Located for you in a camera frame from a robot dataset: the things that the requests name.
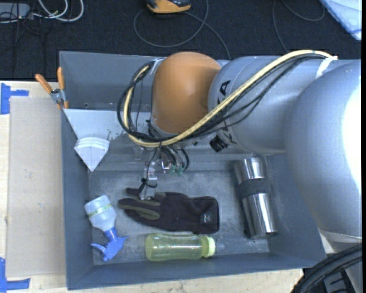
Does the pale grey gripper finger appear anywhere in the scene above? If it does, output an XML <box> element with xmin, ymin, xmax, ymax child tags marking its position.
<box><xmin>143</xmin><ymin>159</ymin><xmax>157</xmax><ymax>179</ymax></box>
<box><xmin>138</xmin><ymin>177</ymin><xmax>159</xmax><ymax>201</ymax></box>

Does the black glove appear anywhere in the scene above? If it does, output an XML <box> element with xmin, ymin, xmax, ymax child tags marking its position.
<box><xmin>118</xmin><ymin>187</ymin><xmax>221</xmax><ymax>235</ymax></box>

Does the grey metal bin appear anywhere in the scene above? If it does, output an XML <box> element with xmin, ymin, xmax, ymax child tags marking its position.
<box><xmin>58</xmin><ymin>50</ymin><xmax>328</xmax><ymax>291</ymax></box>

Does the white spray bottle blue trigger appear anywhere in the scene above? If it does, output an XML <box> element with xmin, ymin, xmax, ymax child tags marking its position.
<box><xmin>84</xmin><ymin>194</ymin><xmax>130</xmax><ymax>262</ymax></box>

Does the yellow clear plastic bottle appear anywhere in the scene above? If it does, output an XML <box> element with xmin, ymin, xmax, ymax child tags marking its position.
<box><xmin>144</xmin><ymin>232</ymin><xmax>217</xmax><ymax>262</ymax></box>

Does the steel cylinder with black band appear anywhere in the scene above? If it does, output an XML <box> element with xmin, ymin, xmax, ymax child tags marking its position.
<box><xmin>231</xmin><ymin>156</ymin><xmax>279</xmax><ymax>241</ymax></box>

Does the brown cardboard board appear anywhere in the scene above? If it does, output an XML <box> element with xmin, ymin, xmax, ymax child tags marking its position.
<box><xmin>5</xmin><ymin>96</ymin><xmax>67</xmax><ymax>278</ymax></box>

